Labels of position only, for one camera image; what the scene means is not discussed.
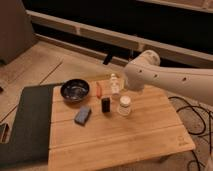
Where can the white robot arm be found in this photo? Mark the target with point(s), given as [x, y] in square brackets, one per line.
[196, 84]

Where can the dark ceramic bowl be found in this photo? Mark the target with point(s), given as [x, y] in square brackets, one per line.
[75, 90]

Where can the clear plastic bottle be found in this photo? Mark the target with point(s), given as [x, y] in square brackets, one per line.
[114, 84]

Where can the orange marker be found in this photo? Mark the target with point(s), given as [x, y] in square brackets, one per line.
[98, 90]

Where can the black table leg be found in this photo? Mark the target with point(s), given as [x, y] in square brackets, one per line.
[108, 58]

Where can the blue sponge block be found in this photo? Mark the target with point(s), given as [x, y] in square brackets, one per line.
[82, 115]

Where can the wooden cutting board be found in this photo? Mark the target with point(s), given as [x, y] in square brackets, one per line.
[153, 129]

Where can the dark grey mat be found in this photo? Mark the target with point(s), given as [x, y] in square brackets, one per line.
[29, 140]

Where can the brown cabinet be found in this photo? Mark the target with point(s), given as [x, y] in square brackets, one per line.
[16, 31]

